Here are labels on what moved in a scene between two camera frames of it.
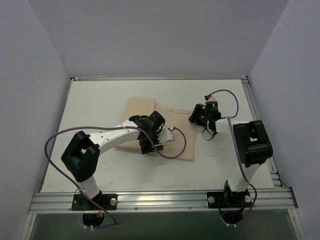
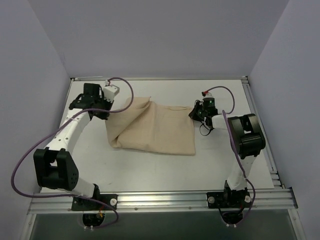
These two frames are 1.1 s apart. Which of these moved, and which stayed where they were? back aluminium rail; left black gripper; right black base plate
Moved: left black gripper
Stayed: back aluminium rail; right black base plate
